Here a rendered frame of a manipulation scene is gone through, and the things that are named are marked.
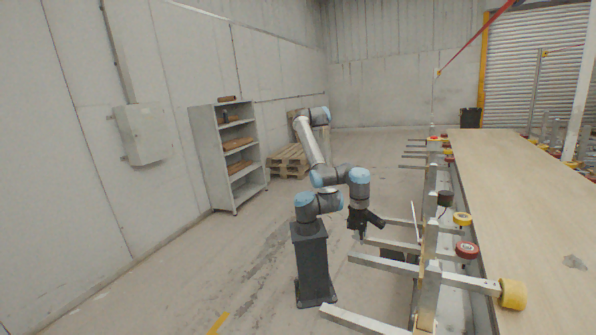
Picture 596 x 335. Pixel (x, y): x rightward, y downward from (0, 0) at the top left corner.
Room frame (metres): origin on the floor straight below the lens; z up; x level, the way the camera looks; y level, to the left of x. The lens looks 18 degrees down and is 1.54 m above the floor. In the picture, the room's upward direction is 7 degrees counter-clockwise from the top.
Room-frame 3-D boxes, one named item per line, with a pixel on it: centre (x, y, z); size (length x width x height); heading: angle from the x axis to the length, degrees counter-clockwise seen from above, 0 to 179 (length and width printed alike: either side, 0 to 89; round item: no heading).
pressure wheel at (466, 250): (0.70, -0.63, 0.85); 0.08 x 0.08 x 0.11
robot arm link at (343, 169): (1.04, -0.24, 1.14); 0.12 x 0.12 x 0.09; 8
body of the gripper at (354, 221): (0.93, -0.25, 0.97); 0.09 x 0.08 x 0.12; 58
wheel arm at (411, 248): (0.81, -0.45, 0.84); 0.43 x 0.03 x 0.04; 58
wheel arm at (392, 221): (1.01, -0.60, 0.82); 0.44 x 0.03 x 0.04; 58
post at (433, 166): (1.02, -0.66, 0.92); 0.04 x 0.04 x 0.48; 58
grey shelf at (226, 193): (3.36, 0.96, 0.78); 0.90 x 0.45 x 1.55; 154
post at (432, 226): (0.59, -0.40, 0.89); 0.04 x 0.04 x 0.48; 58
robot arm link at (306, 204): (1.44, -0.03, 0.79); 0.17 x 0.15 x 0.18; 98
